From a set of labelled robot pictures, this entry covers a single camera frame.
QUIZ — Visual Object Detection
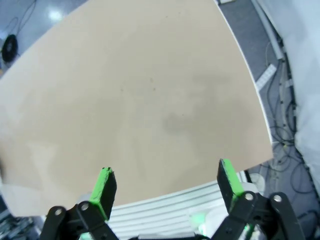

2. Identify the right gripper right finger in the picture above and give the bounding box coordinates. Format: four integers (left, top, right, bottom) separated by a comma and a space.
209, 158, 306, 240

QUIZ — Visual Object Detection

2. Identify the white power strip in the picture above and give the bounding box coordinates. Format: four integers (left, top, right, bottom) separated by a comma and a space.
255, 63, 277, 90

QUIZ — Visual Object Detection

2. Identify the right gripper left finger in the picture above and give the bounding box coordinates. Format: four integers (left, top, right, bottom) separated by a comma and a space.
41, 166, 118, 240

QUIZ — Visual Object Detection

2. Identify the white cable duct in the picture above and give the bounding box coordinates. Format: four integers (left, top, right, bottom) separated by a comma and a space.
251, 0, 285, 60

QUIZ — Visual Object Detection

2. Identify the ribbed aluminium frame rail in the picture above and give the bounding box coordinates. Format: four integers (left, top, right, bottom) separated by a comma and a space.
109, 179, 227, 236

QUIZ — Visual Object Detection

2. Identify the black cable coil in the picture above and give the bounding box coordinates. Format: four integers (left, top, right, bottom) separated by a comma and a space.
0, 34, 20, 62

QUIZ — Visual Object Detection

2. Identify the black floor cable bundle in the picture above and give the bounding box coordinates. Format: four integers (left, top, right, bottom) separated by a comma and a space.
264, 42, 316, 196

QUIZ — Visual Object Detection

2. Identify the white curtain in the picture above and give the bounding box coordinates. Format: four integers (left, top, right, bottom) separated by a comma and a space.
259, 0, 320, 201

